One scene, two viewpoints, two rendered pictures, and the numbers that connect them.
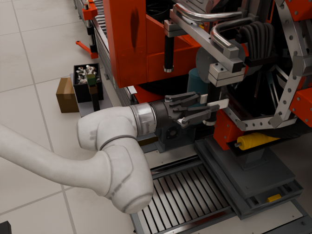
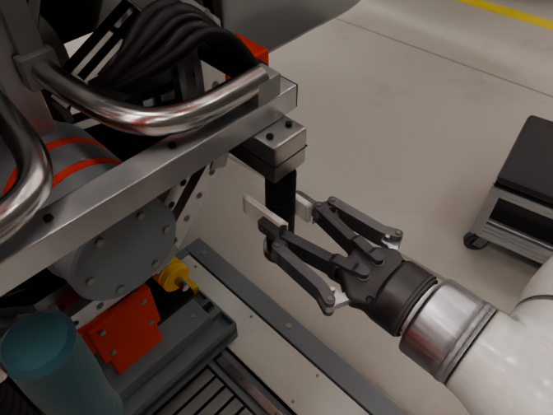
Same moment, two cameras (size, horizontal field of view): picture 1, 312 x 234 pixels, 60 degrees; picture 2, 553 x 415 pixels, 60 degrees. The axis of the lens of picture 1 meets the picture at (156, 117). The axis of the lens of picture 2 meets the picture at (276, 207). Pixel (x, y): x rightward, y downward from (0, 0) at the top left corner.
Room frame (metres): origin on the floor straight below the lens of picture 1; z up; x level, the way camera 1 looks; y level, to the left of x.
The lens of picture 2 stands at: (0.82, 0.18, 1.26)
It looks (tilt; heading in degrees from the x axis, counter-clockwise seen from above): 48 degrees down; 245
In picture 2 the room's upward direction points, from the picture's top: straight up
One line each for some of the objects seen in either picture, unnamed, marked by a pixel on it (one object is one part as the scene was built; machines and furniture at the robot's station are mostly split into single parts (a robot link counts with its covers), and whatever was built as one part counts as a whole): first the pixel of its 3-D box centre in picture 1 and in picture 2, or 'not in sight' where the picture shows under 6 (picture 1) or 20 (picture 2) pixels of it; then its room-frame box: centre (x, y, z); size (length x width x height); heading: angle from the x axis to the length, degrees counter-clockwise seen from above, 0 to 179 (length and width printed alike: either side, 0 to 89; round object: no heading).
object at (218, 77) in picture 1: (226, 72); (261, 136); (0.66, -0.20, 0.93); 0.09 x 0.05 x 0.05; 111
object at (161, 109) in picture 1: (167, 113); (382, 283); (0.60, -0.03, 0.83); 0.09 x 0.08 x 0.07; 111
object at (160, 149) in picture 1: (187, 124); not in sight; (1.17, -0.19, 0.26); 0.42 x 0.18 x 0.35; 111
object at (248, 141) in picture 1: (264, 136); (139, 243); (0.82, -0.47, 0.51); 0.29 x 0.06 x 0.06; 111
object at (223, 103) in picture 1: (217, 105); (289, 198); (0.63, -0.19, 0.83); 0.07 x 0.01 x 0.03; 111
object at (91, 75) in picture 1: (91, 79); not in sight; (1.06, 0.30, 0.64); 0.04 x 0.04 x 0.04; 21
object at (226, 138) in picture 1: (235, 126); (107, 308); (0.91, -0.37, 0.48); 0.16 x 0.12 x 0.17; 111
